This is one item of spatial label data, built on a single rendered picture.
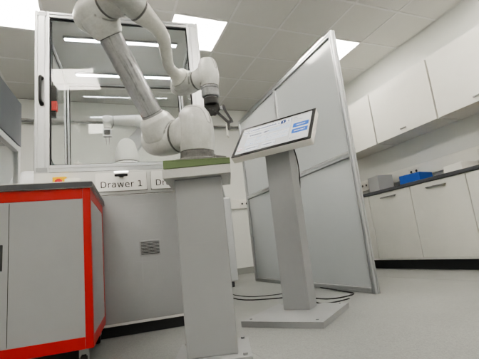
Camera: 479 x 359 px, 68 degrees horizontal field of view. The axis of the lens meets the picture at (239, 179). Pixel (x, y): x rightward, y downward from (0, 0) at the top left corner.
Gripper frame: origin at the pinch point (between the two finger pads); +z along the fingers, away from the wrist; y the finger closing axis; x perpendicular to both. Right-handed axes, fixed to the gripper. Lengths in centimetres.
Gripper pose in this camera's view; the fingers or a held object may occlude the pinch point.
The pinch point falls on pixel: (214, 137)
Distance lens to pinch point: 179.0
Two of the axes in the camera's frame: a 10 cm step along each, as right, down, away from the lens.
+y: -9.8, 1.2, 1.5
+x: -1.7, -1.0, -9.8
